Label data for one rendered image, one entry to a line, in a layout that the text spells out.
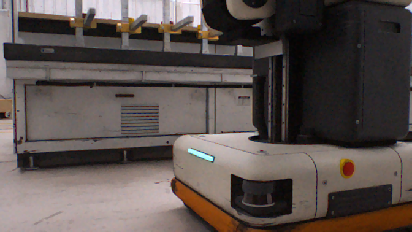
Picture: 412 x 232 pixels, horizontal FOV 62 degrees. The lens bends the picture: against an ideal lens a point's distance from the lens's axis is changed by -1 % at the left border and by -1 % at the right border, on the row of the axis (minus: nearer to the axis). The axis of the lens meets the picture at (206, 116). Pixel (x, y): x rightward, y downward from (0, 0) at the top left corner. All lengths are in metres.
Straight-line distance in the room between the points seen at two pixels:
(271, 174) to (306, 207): 0.13
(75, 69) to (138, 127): 0.58
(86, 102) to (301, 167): 1.66
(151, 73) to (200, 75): 0.32
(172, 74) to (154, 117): 0.36
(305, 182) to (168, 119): 1.63
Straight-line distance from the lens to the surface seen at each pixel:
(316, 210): 0.91
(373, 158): 1.03
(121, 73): 2.08
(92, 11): 1.78
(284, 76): 1.14
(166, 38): 2.14
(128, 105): 2.30
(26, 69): 2.05
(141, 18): 1.81
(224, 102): 2.54
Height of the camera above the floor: 0.42
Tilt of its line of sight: 3 degrees down
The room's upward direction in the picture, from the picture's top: straight up
